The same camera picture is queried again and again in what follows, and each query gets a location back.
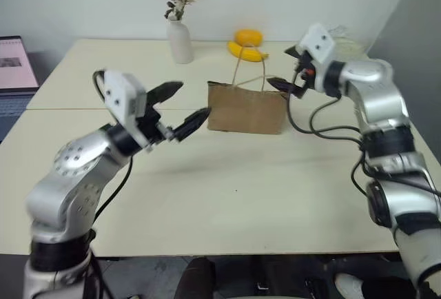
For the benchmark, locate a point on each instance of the round orange-yellow fruit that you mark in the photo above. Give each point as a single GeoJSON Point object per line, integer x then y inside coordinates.
{"type": "Point", "coordinates": [248, 36]}

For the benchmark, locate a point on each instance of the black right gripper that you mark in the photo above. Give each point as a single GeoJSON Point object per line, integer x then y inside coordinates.
{"type": "Point", "coordinates": [306, 80]}

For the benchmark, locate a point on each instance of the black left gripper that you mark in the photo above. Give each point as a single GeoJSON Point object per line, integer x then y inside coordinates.
{"type": "Point", "coordinates": [151, 123]}

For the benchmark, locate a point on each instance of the yellow banana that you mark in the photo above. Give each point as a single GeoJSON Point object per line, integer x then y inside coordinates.
{"type": "Point", "coordinates": [245, 53]}

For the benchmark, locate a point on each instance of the white rounded shape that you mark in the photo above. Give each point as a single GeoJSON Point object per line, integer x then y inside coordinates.
{"type": "Point", "coordinates": [349, 287]}

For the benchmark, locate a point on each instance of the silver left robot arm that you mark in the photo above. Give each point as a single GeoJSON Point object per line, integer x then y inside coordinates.
{"type": "Point", "coordinates": [76, 161]}

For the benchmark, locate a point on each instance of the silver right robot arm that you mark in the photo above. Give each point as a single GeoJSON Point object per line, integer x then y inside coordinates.
{"type": "Point", "coordinates": [379, 89]}

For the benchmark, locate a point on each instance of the clear plastic bag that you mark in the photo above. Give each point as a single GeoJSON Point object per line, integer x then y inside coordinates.
{"type": "Point", "coordinates": [348, 47]}

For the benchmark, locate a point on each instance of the white ceramic vase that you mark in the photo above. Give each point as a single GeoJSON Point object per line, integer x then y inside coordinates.
{"type": "Point", "coordinates": [180, 42]}

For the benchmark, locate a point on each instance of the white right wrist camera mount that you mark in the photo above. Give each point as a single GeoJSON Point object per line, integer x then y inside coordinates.
{"type": "Point", "coordinates": [318, 44]}

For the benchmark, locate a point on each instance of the dark rounded shape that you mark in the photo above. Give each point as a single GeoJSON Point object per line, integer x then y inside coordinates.
{"type": "Point", "coordinates": [194, 278]}

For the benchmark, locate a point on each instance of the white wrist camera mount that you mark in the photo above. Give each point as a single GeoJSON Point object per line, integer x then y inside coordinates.
{"type": "Point", "coordinates": [120, 89]}
{"type": "Point", "coordinates": [318, 44]}

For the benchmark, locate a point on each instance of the brown paper bag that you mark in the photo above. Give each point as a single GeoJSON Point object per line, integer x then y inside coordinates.
{"type": "Point", "coordinates": [246, 111]}

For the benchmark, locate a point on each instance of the open laptop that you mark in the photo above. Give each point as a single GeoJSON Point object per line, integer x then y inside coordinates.
{"type": "Point", "coordinates": [15, 68]}

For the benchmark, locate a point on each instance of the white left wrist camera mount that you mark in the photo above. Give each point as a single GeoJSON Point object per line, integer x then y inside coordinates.
{"type": "Point", "coordinates": [120, 89]}

